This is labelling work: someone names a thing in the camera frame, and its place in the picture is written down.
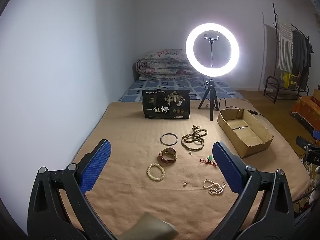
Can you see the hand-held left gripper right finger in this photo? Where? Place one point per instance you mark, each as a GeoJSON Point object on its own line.
{"type": "Point", "coordinates": [228, 170]}

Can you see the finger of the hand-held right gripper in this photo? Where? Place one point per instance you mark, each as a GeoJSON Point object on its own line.
{"type": "Point", "coordinates": [302, 142]}

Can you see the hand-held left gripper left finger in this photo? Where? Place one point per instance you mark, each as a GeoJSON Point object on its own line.
{"type": "Point", "coordinates": [96, 165]}

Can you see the cardboard box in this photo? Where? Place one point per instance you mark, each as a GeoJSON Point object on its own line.
{"type": "Point", "coordinates": [252, 152]}

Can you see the metal bangle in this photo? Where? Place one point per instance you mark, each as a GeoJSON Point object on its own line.
{"type": "Point", "coordinates": [161, 139]}

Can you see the orange box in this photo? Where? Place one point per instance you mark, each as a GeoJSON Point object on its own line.
{"type": "Point", "coordinates": [306, 110]}

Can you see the yellow box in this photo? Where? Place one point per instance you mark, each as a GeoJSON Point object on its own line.
{"type": "Point", "coordinates": [291, 80]}

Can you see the black clothes rack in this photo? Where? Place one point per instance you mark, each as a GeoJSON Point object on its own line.
{"type": "Point", "coordinates": [268, 80]}

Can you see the dark hanging clothes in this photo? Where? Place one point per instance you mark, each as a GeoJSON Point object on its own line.
{"type": "Point", "coordinates": [301, 57]}

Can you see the black snack bag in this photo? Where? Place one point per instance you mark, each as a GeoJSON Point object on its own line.
{"type": "Point", "coordinates": [165, 105]}

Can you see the white striped hanging garment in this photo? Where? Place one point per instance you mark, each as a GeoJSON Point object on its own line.
{"type": "Point", "coordinates": [284, 45]}

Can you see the folded floral quilt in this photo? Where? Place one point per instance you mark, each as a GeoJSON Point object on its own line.
{"type": "Point", "coordinates": [162, 62]}

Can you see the metal phone holder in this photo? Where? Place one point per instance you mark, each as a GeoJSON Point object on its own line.
{"type": "Point", "coordinates": [212, 38]}

